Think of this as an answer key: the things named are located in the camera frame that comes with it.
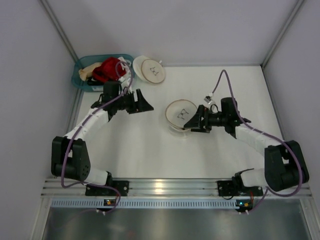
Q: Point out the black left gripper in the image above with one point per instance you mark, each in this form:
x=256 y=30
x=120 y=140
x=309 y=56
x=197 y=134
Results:
x=134 y=102

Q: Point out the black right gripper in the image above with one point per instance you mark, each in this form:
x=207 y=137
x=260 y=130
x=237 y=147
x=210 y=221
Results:
x=203 y=119

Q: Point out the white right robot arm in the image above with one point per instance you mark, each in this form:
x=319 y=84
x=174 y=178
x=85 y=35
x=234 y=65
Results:
x=284 y=163

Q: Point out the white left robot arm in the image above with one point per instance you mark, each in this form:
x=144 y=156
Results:
x=69 y=153

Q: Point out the white bra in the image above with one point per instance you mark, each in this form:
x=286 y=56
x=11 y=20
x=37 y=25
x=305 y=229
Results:
x=123 y=68

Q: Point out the red bra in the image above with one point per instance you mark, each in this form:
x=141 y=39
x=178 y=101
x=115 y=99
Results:
x=109 y=71

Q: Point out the beige bra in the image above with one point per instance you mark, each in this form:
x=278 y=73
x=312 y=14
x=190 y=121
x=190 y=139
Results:
x=87 y=72

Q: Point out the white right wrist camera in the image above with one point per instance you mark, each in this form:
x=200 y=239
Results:
x=209 y=100

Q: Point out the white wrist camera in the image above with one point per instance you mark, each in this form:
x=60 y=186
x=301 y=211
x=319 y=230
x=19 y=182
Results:
x=124 y=82
x=209 y=100

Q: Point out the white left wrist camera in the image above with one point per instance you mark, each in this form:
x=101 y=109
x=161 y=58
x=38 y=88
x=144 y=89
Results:
x=124 y=82

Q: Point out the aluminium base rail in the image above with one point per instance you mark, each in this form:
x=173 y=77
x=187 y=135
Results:
x=143 y=188

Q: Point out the perforated cable duct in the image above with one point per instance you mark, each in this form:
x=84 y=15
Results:
x=148 y=203

